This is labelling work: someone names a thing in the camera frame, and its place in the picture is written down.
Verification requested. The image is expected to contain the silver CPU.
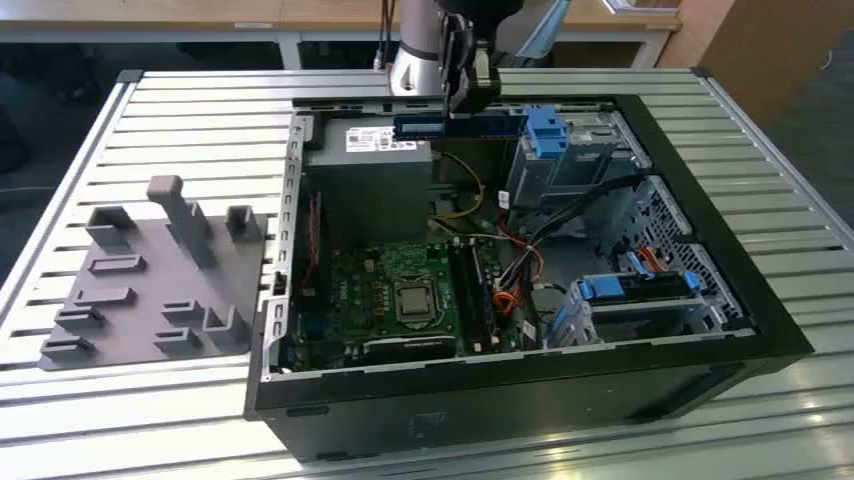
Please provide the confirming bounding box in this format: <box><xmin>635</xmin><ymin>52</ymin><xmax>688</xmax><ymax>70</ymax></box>
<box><xmin>397</xmin><ymin>288</ymin><xmax>433</xmax><ymax>317</ymax></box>

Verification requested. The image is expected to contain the RAM slot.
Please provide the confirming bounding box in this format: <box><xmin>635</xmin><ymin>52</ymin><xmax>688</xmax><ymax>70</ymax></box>
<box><xmin>451</xmin><ymin>238</ymin><xmax>487</xmax><ymax>357</ymax></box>

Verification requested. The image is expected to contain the grey wire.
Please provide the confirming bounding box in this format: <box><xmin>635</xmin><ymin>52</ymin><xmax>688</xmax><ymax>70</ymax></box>
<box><xmin>496</xmin><ymin>232</ymin><xmax>545</xmax><ymax>294</ymax></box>

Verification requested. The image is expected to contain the grey parts rack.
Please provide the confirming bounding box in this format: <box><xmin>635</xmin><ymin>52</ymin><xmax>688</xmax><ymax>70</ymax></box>
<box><xmin>38</xmin><ymin>174</ymin><xmax>272</xmax><ymax>372</ymax></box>

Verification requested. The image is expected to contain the blue RAM stick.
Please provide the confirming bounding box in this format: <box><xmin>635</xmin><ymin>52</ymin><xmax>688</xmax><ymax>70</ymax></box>
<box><xmin>471</xmin><ymin>240</ymin><xmax>503</xmax><ymax>351</ymax></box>
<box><xmin>392</xmin><ymin>115</ymin><xmax>523</xmax><ymax>139</ymax></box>

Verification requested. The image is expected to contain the grey power supply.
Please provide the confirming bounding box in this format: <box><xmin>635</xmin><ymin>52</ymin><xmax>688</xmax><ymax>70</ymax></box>
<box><xmin>303</xmin><ymin>117</ymin><xmax>441</xmax><ymax>246</ymax></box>

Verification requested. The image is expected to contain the metal drive cage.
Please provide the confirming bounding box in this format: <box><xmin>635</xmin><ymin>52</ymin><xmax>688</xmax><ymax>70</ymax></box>
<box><xmin>505</xmin><ymin>112</ymin><xmax>652</xmax><ymax>221</ymax></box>

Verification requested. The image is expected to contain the green motherboard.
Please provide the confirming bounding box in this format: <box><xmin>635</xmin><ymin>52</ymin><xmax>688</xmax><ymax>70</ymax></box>
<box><xmin>292</xmin><ymin>239</ymin><xmax>535</xmax><ymax>369</ymax></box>

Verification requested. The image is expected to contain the yellow wire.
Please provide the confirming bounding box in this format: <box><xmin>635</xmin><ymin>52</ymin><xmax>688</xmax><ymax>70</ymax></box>
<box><xmin>429</xmin><ymin>152</ymin><xmax>487</xmax><ymax>221</ymax></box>

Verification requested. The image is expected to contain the blue disk carrier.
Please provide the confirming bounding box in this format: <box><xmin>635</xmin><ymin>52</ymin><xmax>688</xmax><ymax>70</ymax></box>
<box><xmin>576</xmin><ymin>272</ymin><xmax>699</xmax><ymax>304</ymax></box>

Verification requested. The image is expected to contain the blue drive latch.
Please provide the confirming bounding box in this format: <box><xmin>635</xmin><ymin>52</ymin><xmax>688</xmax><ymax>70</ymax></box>
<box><xmin>523</xmin><ymin>107</ymin><xmax>568</xmax><ymax>159</ymax></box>

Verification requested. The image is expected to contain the black flat cable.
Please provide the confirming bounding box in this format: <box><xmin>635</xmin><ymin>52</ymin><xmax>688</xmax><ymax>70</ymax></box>
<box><xmin>523</xmin><ymin>174</ymin><xmax>639</xmax><ymax>246</ymax></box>

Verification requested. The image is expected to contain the black graphics card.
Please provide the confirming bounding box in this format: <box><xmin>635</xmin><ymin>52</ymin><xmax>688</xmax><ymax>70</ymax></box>
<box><xmin>359</xmin><ymin>335</ymin><xmax>461</xmax><ymax>361</ymax></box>

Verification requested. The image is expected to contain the pale blue teach pendant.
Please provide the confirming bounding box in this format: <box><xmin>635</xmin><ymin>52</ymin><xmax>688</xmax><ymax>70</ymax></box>
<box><xmin>516</xmin><ymin>0</ymin><xmax>572</xmax><ymax>57</ymax></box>

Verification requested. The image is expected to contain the thin black cable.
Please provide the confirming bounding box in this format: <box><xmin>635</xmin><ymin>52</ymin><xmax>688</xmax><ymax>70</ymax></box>
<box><xmin>373</xmin><ymin>0</ymin><xmax>395</xmax><ymax>71</ymax></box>

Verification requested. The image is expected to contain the wooden cabinet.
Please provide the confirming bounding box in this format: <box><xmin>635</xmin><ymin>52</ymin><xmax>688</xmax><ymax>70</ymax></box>
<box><xmin>656</xmin><ymin>0</ymin><xmax>854</xmax><ymax>131</ymax></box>

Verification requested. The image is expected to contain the round black fan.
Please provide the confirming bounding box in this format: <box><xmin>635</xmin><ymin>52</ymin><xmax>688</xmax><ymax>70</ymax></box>
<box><xmin>531</xmin><ymin>283</ymin><xmax>576</xmax><ymax>327</ymax></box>

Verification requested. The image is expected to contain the wooden desk white frame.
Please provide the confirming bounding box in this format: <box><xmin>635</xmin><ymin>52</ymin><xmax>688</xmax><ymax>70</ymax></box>
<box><xmin>0</xmin><ymin>0</ymin><xmax>683</xmax><ymax>71</ymax></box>

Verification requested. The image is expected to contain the metal disk bay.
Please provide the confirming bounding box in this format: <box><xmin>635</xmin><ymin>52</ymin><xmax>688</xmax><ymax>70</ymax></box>
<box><xmin>543</xmin><ymin>279</ymin><xmax>735</xmax><ymax>346</ymax></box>

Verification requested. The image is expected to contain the black PC case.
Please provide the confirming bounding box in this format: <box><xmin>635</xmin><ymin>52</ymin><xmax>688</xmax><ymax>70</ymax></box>
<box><xmin>243</xmin><ymin>92</ymin><xmax>816</xmax><ymax>461</ymax></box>

